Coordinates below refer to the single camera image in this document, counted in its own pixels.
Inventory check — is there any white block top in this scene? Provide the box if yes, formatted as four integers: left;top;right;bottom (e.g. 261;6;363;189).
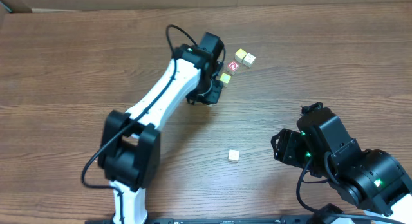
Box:
243;53;256;68

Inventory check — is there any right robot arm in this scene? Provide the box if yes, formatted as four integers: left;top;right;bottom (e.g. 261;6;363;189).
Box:
271;102;411;223

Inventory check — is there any yellow block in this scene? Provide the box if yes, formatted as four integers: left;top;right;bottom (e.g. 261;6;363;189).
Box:
234;48;247;63
219;73;232;87

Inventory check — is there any yellow block top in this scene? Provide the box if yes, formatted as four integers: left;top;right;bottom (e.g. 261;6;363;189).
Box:
234;48;247;63

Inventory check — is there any red C block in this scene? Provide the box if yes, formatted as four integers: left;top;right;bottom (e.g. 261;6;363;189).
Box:
227;61;240;75

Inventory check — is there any white letter block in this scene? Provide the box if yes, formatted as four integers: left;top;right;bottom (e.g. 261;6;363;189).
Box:
228;149;240;163

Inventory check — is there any yellow block middle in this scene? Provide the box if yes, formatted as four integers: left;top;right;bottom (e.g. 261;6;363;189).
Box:
219;73;232;87

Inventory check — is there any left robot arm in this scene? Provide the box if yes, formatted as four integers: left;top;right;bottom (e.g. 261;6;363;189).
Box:
97;32;225;223

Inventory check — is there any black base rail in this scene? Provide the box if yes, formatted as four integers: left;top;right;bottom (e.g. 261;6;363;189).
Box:
85;214;371;224

